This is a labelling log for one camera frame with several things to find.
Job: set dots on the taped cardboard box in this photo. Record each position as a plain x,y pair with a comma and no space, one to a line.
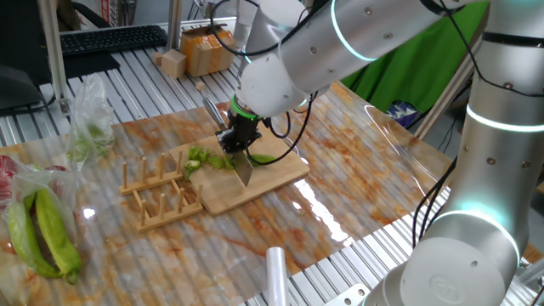
206,47

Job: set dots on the black keyboard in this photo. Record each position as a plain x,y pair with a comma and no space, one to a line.
110,39

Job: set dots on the black desktop monitor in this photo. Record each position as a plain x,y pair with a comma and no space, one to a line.
17,38

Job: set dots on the slanted aluminium pole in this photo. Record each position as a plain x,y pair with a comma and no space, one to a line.
442,106

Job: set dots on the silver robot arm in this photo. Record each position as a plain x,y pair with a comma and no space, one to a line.
467,272

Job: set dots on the red pepper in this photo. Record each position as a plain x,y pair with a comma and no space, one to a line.
57,183
6,178

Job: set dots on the tiny wooden block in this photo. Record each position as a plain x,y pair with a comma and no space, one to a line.
200,86

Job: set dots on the white plastic bag roll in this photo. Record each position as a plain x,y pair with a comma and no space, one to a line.
277,276

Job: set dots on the green cloth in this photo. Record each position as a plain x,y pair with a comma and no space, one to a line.
416,72

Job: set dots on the cut chili slice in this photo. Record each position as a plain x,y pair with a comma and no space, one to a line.
195,153
193,164
216,161
205,156
229,163

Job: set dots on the black desk mat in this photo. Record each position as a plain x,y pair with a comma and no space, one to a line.
91,64

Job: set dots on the marbled plastic table sheet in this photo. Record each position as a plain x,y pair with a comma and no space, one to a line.
361,170

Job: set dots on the large wooden cube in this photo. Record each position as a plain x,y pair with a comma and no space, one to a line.
173,64

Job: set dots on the wooden cutting board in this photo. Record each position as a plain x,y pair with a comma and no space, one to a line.
263,187

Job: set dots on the red and white sign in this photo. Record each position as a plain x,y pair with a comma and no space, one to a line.
105,10

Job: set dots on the crumpled clear plastic bag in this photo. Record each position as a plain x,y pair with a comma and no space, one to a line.
91,106

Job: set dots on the cut chili stem piece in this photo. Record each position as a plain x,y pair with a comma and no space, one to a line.
187,174

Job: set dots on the small wooden cube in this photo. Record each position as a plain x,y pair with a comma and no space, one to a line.
157,58

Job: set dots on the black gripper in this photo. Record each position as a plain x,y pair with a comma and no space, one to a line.
244,126

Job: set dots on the steel kitchen knife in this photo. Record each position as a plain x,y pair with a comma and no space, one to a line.
244,172

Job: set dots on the blue patterned bag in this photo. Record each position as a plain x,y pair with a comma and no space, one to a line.
401,114

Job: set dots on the green pepper inside bag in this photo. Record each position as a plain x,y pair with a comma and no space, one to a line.
23,238

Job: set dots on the green pepper with curled stem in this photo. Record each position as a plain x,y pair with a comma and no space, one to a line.
55,234

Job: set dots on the aluminium frame post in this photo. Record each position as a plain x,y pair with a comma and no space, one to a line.
53,51
174,21

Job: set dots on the pale green pepper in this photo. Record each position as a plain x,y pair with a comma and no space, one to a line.
100,144

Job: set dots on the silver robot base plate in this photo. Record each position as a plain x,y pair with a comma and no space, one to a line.
346,297

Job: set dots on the wooden peg rack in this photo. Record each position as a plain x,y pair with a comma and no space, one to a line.
144,183

